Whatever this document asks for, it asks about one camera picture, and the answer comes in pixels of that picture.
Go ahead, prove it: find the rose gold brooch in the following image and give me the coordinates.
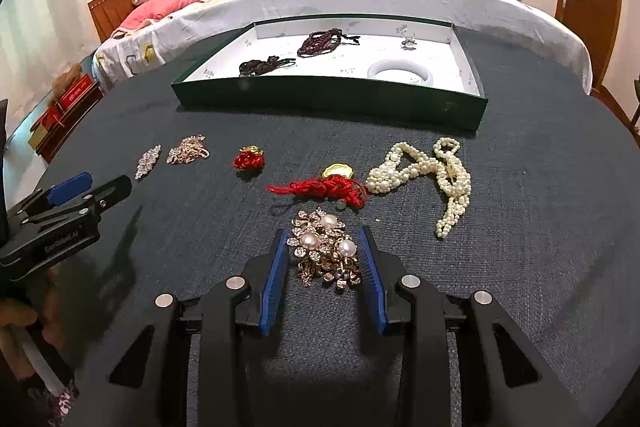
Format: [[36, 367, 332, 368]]
[[166, 134, 208, 165]]

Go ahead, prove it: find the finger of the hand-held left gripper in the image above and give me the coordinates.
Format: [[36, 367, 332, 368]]
[[10, 173, 93, 220], [60, 175, 133, 215]]

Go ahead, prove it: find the pearl necklace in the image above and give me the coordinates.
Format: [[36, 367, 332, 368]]
[[365, 137, 472, 239]]

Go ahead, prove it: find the white jade bangle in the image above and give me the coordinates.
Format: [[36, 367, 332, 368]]
[[367, 59, 435, 88]]

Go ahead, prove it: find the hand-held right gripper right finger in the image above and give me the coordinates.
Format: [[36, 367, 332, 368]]
[[356, 226, 581, 427]]

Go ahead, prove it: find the small red knot pendant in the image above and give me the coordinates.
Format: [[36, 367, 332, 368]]
[[232, 146, 265, 175]]

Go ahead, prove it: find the red cord gold pendant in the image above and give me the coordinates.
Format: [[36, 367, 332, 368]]
[[266, 162, 366, 210]]

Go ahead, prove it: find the pearl flower brooch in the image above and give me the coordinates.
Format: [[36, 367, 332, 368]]
[[291, 209, 362, 290]]

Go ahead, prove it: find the brown teddy bear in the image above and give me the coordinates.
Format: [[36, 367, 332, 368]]
[[52, 63, 83, 95]]

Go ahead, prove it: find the silver rhinestone brooch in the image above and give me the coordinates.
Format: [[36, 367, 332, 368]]
[[135, 144, 162, 180]]

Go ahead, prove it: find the sheer striped side curtain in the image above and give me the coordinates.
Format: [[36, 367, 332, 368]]
[[0, 0, 96, 108]]

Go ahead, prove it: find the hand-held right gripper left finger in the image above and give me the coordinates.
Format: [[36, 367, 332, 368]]
[[70, 228, 291, 427]]

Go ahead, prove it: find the green jewelry box tray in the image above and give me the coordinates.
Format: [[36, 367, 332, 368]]
[[171, 14, 488, 136]]

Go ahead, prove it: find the red box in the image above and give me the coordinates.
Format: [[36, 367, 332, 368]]
[[55, 74, 93, 110]]

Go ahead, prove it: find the dark red bead bracelet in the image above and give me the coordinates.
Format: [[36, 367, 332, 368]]
[[297, 29, 361, 58]]

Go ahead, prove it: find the person's left hand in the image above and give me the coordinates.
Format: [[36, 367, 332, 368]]
[[0, 272, 63, 348]]

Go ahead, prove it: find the black bead bracelet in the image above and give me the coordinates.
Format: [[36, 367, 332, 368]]
[[239, 55, 296, 76]]

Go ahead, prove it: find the wooden nightstand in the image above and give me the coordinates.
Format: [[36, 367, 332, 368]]
[[27, 82, 103, 162]]

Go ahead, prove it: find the dark grey tablecloth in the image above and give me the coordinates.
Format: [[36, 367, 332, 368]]
[[37, 27, 640, 427]]

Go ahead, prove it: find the pink pillow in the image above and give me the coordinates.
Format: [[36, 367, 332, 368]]
[[112, 0, 251, 38]]

